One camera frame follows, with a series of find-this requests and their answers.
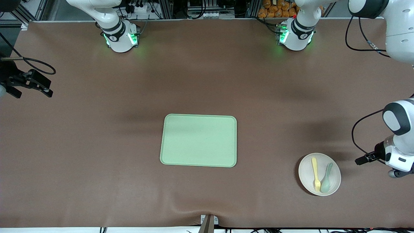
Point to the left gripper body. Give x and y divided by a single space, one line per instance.
379 152

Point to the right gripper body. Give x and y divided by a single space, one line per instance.
7 75

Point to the pale green plastic spoon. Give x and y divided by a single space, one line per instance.
325 186

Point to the yellow plastic fork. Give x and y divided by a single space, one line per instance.
314 171

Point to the round white plate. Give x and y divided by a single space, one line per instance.
305 174

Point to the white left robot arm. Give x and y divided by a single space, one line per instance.
299 35

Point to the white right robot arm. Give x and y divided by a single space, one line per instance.
119 38

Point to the brown table mat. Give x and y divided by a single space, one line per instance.
97 161

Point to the light green rectangular tray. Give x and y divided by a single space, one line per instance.
198 140

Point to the metal table edge clamp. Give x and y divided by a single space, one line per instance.
208 226

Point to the pile of orange packaged goods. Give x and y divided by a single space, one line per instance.
275 11

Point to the aluminium frame profile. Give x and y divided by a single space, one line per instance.
41 9

